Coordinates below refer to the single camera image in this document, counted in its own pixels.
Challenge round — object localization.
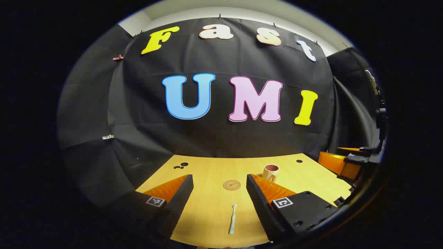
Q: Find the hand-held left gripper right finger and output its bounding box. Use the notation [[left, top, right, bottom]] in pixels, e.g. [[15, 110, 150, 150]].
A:
[[246, 174, 339, 243]]

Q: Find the wooden desktop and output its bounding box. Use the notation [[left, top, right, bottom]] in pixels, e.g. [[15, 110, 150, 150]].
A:
[[135, 154, 353, 249]]

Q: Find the black backdrop cloth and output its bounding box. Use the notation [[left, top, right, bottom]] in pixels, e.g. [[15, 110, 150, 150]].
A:
[[57, 17, 385, 208]]

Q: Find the beige cup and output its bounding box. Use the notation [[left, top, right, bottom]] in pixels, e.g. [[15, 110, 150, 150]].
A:
[[262, 164, 280, 183]]

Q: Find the pale green toothbrush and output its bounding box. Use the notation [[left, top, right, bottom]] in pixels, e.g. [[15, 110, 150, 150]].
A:
[[228, 204, 238, 235]]

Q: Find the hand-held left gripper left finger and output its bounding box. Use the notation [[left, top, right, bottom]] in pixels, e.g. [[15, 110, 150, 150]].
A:
[[111, 174, 194, 240]]

